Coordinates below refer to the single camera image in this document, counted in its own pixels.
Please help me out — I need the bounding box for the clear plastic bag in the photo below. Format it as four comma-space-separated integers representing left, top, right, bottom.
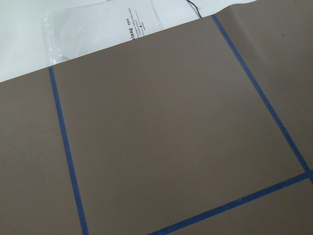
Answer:
42, 0, 163, 66

